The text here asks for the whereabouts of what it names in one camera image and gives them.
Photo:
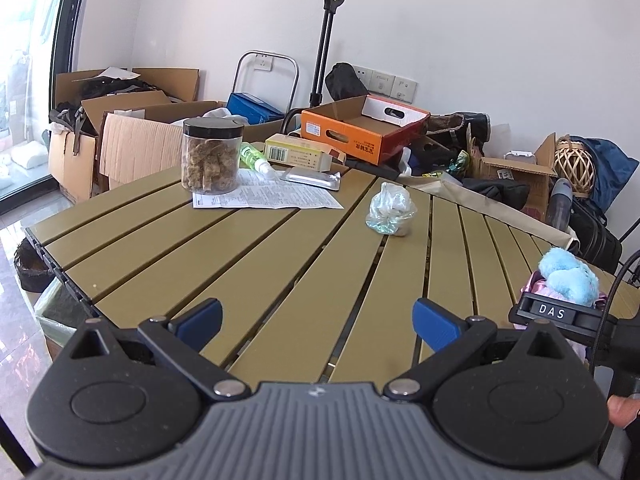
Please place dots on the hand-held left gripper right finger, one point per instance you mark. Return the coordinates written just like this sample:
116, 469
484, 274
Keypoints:
435, 325

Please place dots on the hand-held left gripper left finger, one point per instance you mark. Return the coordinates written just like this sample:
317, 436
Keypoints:
200, 322

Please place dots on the light blue plush toy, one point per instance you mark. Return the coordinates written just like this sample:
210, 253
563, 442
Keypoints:
570, 275

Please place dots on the person's right hand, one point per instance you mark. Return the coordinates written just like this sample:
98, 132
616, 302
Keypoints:
622, 410

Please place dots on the pink satin cloth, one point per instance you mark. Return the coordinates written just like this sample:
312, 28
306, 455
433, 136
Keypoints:
536, 286

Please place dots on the black duffel bag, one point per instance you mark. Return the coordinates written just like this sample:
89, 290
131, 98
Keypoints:
595, 240

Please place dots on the olive folding table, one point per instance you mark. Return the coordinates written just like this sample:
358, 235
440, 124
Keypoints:
280, 260

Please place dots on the grey water bottle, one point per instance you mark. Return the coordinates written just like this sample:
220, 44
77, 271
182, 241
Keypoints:
559, 205

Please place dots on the crumpled clear plastic bag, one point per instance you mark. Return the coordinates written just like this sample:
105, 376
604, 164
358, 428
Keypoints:
390, 207

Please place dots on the black cloth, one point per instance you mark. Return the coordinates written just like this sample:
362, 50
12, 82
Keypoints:
495, 192

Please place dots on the open brown cardboard box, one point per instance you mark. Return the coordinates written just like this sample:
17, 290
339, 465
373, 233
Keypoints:
515, 172

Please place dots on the bin with green bag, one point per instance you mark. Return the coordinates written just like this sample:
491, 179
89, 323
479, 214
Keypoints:
52, 320

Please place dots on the wicker ball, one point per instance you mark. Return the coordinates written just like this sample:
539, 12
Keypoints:
575, 165

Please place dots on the blue fabric bag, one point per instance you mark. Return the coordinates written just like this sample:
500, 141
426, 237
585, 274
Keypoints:
615, 175

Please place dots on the printed paper sheet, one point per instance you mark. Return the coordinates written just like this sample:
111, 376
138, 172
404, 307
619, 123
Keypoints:
280, 192

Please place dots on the clear snack jar black lid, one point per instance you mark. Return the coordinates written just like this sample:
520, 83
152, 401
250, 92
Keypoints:
210, 165

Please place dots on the green patterned packet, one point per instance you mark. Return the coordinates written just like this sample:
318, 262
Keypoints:
455, 165

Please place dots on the green spray bottle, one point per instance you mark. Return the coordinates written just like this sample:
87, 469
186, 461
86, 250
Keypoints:
250, 157

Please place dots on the silver blister pack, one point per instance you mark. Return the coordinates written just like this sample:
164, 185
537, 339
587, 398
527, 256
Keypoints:
310, 178

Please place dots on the cardboard box with corrugated flap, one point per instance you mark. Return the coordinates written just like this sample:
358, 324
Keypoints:
140, 145

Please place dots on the yellow green medicine box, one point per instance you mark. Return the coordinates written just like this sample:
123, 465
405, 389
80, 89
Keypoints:
295, 152

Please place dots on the orange cardboard box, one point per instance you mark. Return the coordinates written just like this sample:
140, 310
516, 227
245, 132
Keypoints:
350, 140

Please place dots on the brown black boot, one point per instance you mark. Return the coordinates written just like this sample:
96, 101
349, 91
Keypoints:
460, 122

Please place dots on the large cardboard box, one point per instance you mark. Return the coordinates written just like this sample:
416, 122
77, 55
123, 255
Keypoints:
70, 165

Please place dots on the blue box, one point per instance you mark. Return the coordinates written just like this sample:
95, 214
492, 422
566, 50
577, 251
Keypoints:
255, 107

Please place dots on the white cushion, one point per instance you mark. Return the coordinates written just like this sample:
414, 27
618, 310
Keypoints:
29, 156

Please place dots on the black clothes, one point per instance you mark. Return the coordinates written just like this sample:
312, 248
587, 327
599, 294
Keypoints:
110, 87

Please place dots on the white wall socket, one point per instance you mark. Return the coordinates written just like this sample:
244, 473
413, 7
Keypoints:
364, 76
383, 83
263, 63
404, 89

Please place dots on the metal hand truck frame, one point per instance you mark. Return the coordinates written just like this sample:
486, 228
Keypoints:
296, 85

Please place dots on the black window frame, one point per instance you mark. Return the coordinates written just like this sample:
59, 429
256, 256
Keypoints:
70, 25

